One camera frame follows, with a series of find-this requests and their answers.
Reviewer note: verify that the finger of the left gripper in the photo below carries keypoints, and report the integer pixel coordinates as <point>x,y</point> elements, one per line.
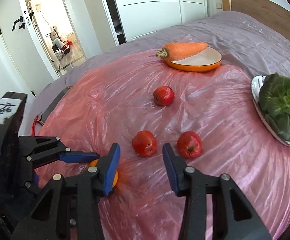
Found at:
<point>78,157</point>

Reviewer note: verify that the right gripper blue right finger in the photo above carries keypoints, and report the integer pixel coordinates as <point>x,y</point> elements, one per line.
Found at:
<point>180,181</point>

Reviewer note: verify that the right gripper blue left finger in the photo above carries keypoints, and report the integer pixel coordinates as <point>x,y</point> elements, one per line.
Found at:
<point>107,167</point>

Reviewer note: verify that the mandarin orange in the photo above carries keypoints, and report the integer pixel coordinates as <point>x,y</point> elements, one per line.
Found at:
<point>94,163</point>

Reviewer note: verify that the red apple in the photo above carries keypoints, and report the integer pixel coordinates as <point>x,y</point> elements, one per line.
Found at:
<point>163,96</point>
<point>189,145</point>
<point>144,143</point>

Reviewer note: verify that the pink plastic sheet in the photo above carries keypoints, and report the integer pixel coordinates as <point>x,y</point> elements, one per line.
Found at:
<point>112,103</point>

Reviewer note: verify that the dark flat phone on bed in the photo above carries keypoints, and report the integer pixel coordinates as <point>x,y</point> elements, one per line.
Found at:
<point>54,103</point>

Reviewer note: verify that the orange oval dish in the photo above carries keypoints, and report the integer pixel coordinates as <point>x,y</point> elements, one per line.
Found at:
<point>205,61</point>

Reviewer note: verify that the carrot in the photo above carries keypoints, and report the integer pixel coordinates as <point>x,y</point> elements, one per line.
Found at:
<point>179,51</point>

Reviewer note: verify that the green leafy bok choy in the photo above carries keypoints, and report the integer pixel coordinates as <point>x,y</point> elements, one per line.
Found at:
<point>274,101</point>

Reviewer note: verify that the white patterned plate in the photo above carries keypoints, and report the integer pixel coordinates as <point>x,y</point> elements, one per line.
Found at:
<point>256,84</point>

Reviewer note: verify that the purple bed cover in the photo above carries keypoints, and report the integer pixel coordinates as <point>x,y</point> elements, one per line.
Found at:
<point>242,41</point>

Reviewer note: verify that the white sliding wardrobe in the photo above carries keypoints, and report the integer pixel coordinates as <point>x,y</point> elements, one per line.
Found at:
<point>133,19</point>

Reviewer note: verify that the wooden headboard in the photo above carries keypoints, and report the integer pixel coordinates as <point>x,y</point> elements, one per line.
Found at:
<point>265,11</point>

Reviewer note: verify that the white door with black handle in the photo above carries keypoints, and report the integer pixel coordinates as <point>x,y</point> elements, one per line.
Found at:
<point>23,46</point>

